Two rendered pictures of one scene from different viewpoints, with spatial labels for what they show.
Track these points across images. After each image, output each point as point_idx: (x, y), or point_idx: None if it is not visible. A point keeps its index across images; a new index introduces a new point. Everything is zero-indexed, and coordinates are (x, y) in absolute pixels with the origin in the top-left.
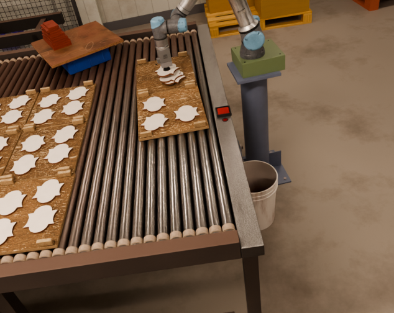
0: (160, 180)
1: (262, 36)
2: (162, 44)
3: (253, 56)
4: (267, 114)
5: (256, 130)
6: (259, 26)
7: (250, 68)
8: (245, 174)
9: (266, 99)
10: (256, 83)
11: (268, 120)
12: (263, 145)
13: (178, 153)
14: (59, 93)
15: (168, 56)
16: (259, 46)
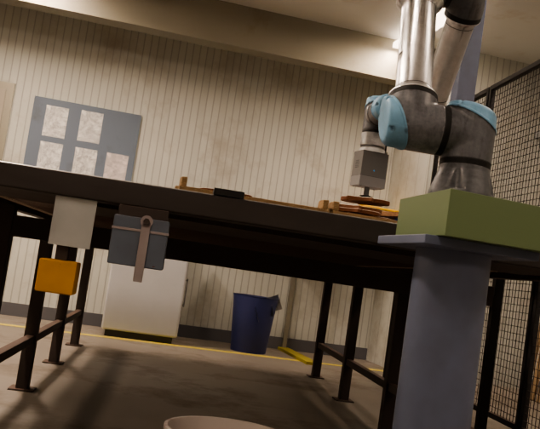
0: None
1: (388, 105)
2: (361, 140)
3: (428, 191)
4: (429, 397)
5: (393, 425)
6: (410, 92)
7: (405, 212)
8: (28, 165)
9: (430, 337)
10: (415, 266)
11: (433, 426)
12: None
13: None
14: None
15: (359, 164)
16: (386, 130)
